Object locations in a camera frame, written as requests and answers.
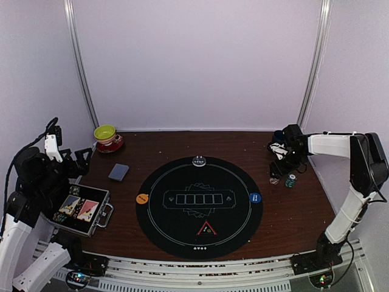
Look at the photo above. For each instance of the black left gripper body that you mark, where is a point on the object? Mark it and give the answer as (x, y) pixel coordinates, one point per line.
(71, 172)

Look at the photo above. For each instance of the round black poker mat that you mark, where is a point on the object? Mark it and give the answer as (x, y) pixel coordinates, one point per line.
(182, 197)

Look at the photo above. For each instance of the blue card box in case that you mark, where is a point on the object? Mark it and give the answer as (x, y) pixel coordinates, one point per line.
(69, 205)

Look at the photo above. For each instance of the red black triangle marker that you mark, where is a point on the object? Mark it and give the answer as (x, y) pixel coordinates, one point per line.
(206, 229)

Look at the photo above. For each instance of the red card box in case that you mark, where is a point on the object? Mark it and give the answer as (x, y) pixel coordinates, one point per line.
(87, 211)

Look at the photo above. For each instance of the green poker chip stack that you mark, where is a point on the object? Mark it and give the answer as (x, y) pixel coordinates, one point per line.
(290, 180)

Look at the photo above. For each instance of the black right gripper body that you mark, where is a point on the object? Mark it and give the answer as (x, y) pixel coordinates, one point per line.
(293, 160)

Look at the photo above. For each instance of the orange round blind button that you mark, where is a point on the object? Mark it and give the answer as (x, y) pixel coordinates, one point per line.
(142, 198)

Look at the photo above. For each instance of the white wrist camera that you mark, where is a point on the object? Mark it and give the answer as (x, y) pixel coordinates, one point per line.
(52, 141)
(278, 149)

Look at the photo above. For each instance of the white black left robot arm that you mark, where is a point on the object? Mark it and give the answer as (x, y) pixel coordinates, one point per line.
(39, 185)

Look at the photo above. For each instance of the clear round dealer button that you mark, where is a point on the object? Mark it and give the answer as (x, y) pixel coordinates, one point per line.
(199, 161)

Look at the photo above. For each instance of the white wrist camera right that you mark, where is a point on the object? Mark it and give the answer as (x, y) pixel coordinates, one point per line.
(278, 149)

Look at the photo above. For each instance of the aluminium poker case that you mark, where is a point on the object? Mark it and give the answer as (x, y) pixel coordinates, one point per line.
(70, 223)

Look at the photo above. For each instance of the blue playing card deck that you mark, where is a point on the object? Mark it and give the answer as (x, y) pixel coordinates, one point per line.
(118, 172)

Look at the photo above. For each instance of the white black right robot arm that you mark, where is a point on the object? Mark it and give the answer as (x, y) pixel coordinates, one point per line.
(368, 171)

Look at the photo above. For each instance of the green bowl on red saucer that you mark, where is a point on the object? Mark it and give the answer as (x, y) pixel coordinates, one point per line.
(108, 140)

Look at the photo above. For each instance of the aluminium front rail frame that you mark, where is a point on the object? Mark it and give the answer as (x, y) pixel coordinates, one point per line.
(267, 274)

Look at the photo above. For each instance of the dark blue enamel mug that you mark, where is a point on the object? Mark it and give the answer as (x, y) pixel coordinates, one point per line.
(278, 137)

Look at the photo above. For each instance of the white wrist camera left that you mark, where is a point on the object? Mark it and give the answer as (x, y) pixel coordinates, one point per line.
(52, 141)

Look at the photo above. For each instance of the blue round blind button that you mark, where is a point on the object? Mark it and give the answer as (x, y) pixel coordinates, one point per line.
(255, 198)

